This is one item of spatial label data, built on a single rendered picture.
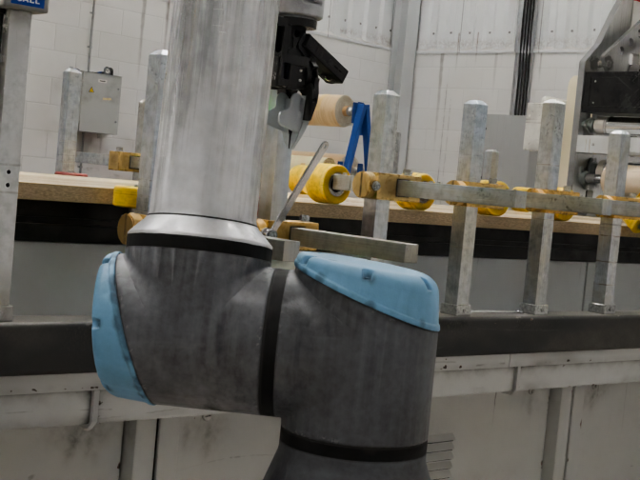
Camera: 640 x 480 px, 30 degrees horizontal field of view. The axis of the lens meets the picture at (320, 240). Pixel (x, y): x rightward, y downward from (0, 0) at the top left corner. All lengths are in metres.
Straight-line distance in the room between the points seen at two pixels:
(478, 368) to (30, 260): 0.98
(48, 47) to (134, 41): 0.90
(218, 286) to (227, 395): 0.11
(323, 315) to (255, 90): 0.24
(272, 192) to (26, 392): 0.54
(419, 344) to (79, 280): 1.05
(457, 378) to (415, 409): 1.32
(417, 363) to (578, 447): 2.06
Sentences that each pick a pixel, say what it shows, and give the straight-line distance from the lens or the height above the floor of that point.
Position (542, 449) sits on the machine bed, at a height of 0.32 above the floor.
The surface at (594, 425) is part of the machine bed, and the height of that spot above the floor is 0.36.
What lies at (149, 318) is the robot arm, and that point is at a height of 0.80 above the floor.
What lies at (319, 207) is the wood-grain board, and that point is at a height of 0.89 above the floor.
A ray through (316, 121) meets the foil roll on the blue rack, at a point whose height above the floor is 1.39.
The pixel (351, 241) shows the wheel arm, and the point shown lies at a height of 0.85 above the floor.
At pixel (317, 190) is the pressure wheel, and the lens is 2.38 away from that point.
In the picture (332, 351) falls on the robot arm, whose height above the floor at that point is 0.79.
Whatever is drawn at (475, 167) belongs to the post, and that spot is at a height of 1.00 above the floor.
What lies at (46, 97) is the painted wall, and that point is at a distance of 10.32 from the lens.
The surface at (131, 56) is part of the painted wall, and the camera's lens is 10.83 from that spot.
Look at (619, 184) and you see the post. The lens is 2.81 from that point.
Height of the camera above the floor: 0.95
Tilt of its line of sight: 3 degrees down
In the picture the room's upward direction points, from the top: 5 degrees clockwise
